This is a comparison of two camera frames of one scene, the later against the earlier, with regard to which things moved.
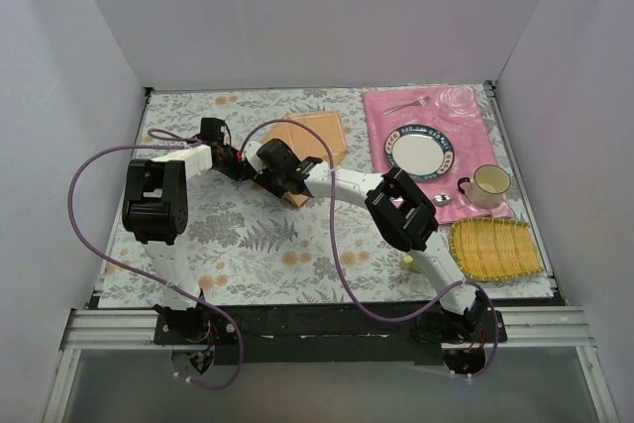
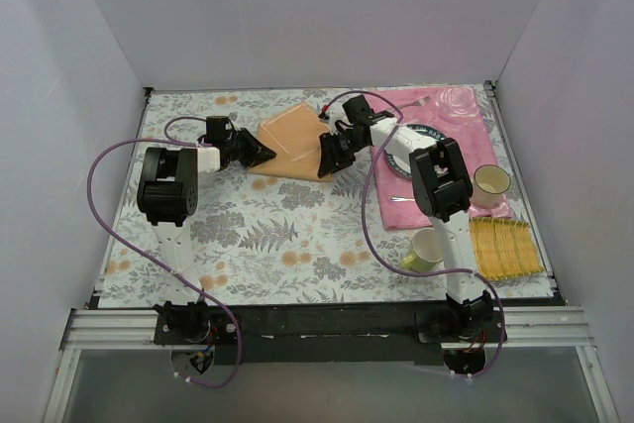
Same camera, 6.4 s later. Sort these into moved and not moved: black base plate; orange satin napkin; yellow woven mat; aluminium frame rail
Moved: orange satin napkin
Not moved: black base plate; yellow woven mat; aluminium frame rail
